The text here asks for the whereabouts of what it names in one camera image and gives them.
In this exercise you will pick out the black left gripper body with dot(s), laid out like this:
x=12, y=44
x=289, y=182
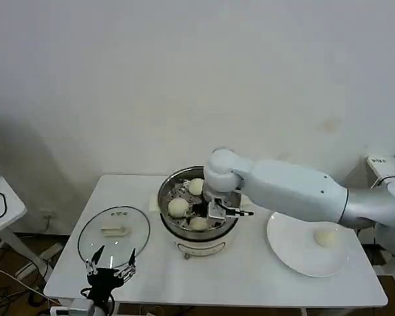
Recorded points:
x=103, y=281

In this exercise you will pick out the white desk with label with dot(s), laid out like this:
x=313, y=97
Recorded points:
x=385, y=166

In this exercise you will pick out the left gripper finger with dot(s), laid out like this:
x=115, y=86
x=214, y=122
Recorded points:
x=92, y=265
x=129, y=268

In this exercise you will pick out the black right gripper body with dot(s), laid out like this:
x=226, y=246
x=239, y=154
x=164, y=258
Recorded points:
x=200, y=210

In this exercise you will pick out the white electric cooker base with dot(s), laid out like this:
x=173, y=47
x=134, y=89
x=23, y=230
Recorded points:
x=200, y=245

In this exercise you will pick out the white round plate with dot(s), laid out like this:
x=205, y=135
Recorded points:
x=296, y=243

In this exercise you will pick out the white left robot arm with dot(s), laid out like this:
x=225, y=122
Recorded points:
x=82, y=307

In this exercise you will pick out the white floor power strip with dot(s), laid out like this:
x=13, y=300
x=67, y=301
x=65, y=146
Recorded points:
x=51, y=251

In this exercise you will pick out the white steamed bun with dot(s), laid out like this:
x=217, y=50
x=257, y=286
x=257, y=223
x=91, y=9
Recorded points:
x=325, y=237
x=198, y=224
x=195, y=186
x=178, y=207

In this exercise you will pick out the white wall outlet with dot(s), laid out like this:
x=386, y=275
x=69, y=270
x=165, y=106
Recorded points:
x=48, y=215

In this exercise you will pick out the steel steamer basket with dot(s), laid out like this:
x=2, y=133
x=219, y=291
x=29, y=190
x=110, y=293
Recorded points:
x=166, y=195

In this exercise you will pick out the white side desk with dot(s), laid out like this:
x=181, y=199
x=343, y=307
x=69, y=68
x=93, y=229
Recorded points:
x=10, y=204

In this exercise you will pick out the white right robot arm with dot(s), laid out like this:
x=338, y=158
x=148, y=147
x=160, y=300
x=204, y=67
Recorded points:
x=283, y=187

